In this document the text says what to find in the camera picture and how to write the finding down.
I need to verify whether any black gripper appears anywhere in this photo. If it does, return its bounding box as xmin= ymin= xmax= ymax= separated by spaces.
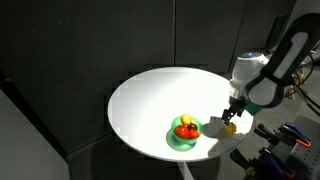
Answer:
xmin=221 ymin=96 xmax=248 ymax=125

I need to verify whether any yellow toy lemon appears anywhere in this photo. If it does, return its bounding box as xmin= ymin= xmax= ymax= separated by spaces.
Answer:
xmin=221 ymin=121 xmax=238 ymax=138

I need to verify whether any dark toy plum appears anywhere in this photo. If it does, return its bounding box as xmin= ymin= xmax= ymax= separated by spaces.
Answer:
xmin=187 ymin=122 xmax=199 ymax=132

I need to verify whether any small red toy fruit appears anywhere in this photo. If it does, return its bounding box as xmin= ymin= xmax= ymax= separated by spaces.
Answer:
xmin=188 ymin=129 xmax=201 ymax=140

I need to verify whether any yellow-orange toy fruit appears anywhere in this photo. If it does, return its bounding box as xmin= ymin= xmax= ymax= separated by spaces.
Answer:
xmin=180 ymin=113 xmax=194 ymax=126

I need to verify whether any red toy tomato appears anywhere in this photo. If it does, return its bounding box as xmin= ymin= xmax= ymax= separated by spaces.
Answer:
xmin=173 ymin=124 xmax=191 ymax=140

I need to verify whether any green plastic bowl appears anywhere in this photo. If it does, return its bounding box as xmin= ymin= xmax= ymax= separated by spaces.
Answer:
xmin=170 ymin=115 xmax=204 ymax=146

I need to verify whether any dark blue clamp with orange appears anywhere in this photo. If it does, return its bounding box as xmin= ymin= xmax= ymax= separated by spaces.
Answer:
xmin=229 ymin=147 xmax=298 ymax=180

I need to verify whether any wooden chair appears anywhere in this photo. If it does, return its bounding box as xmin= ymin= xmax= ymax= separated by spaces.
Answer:
xmin=286 ymin=49 xmax=317 ymax=101

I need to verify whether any perforated metal breadboard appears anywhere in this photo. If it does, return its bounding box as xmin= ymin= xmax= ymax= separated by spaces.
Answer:
xmin=285 ymin=142 xmax=320 ymax=180

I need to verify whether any teal printed camera mount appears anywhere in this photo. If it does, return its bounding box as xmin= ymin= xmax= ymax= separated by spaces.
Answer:
xmin=244 ymin=101 xmax=265 ymax=117

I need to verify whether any purple clamp with orange handle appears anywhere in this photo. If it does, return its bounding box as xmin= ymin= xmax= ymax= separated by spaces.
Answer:
xmin=279 ymin=121 xmax=313 ymax=149

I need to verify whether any white table pedestal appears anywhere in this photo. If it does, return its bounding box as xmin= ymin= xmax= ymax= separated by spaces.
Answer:
xmin=176 ymin=161 xmax=196 ymax=180

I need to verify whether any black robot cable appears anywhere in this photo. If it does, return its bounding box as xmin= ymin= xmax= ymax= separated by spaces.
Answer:
xmin=290 ymin=53 xmax=320 ymax=118

